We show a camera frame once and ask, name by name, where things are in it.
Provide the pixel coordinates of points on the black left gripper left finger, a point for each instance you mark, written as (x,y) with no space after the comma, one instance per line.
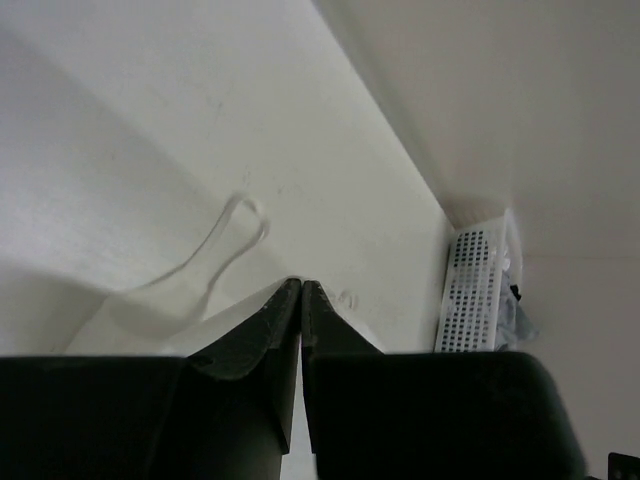
(223,412)

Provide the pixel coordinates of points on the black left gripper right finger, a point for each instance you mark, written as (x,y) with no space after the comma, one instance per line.
(376,415)

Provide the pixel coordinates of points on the white tank top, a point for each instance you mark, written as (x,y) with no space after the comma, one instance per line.
(64,253)

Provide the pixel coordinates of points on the white plastic laundry basket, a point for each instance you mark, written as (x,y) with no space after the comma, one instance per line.
(484,257)

